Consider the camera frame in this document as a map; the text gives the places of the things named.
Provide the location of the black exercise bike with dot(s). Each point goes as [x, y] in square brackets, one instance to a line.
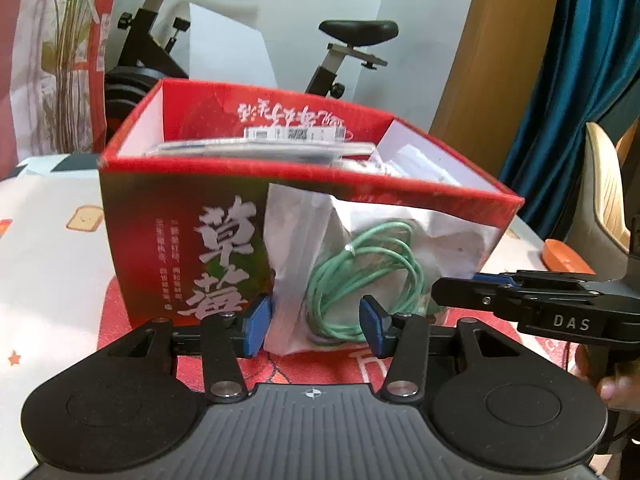
[145, 45]

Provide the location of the white printed tablecloth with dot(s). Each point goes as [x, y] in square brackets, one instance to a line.
[50, 260]

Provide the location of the person's right hand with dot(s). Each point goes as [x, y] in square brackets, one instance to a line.
[617, 395]

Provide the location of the white board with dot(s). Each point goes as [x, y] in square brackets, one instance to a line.
[230, 45]

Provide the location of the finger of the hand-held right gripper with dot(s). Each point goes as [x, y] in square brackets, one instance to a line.
[465, 292]
[492, 278]

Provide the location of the wooden cabinet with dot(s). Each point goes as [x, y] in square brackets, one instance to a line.
[500, 60]

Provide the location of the blue curtain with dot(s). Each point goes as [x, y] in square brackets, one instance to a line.
[575, 60]

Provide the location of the white crumpled wrapper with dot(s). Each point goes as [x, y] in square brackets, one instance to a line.
[415, 165]

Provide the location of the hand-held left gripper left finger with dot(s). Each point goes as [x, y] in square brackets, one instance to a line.
[257, 322]

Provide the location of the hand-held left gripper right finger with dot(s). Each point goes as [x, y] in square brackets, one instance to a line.
[372, 325]

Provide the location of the clear plastic package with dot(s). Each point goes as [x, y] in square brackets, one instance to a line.
[225, 149]

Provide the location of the orange dish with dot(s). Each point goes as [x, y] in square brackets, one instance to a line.
[565, 260]

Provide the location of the red cardboard box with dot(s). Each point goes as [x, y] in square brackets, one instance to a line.
[150, 220]

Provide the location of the red and white banner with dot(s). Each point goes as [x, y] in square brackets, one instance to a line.
[30, 110]

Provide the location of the geometric patterned cloth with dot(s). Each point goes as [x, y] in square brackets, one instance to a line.
[60, 162]

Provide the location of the beige chair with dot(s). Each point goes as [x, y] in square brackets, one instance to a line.
[607, 185]

